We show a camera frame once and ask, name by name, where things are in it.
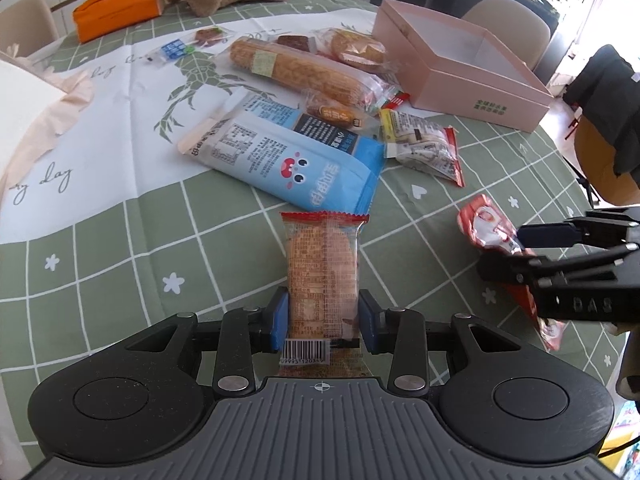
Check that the blue lollipop packet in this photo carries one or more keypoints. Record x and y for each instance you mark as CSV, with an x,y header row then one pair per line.
x,y
170,52

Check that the blue white biscuit bag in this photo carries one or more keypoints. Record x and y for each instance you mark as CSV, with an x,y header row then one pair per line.
x,y
287,153

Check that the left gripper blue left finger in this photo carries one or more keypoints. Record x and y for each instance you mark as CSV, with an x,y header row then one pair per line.
x,y
276,319

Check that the orange tissue pouch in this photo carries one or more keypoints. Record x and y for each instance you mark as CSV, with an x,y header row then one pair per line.
x,y
96,18

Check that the brown chocolate lollipop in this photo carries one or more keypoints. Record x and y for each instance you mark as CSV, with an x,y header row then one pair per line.
x,y
210,36

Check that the dark red jelly packet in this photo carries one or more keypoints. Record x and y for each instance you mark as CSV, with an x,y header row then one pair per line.
x,y
298,42

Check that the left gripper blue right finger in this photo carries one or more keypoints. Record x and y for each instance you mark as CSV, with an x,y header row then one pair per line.
x,y
369,316

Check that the long corn stick bag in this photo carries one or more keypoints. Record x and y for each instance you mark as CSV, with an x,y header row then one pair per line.
x,y
305,71

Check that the beige chair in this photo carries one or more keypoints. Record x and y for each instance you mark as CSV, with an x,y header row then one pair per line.
x,y
26,27
515,25

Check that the pink cardboard box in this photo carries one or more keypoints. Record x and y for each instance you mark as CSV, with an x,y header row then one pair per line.
x,y
451,66

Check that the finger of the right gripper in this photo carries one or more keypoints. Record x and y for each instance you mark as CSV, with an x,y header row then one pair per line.
x,y
527,269
601,228

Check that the cartoon print paper bag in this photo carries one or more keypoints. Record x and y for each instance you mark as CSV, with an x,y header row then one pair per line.
x,y
37,107

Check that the round bun in wrapper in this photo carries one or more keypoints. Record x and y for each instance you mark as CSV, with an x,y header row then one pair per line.
x,y
354,49

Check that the orange cracker packet red ends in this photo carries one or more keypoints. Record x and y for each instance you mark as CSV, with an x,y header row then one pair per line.
x,y
323,288

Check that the small orange candy packet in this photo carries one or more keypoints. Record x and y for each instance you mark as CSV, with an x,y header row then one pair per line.
x,y
335,113

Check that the red white snack pouch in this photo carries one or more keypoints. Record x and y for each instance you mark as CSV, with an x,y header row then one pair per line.
x,y
490,230

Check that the white red snack packet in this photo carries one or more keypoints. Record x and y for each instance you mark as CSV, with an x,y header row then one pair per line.
x,y
420,144

